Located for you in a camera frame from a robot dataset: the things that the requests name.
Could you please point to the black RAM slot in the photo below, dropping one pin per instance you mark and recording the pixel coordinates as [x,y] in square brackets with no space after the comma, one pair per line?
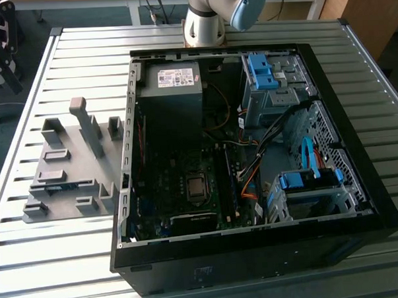
[222,181]

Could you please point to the grey parts rack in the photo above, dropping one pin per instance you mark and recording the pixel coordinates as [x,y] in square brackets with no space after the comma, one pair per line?
[73,151]

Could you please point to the grey power supply unit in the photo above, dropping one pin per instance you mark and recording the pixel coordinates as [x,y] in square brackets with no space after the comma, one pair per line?
[170,97]

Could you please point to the CPU socket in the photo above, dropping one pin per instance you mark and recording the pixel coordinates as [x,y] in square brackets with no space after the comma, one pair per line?
[196,173]

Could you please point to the silver CPU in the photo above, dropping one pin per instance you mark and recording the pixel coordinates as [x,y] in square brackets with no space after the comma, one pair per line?
[197,187]

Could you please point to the blue drive bay latch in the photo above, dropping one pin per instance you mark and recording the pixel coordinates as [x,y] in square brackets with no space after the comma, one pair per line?
[261,70]

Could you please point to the black graphics card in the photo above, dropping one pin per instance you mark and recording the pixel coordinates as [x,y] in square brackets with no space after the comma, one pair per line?
[194,223]

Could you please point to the green motherboard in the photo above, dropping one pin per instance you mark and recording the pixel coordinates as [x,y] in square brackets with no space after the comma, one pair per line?
[213,204]

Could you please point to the black open PC case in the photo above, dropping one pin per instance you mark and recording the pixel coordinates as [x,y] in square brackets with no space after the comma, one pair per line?
[224,263]

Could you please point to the blue disk carrier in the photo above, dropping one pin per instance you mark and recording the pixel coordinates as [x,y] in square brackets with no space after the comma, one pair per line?
[296,181]

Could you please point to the grey disk bay cage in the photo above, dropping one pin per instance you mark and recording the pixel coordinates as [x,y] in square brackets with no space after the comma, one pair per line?
[320,193]

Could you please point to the wooden cabinet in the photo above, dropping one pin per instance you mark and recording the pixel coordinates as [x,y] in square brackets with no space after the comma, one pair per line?
[371,16]

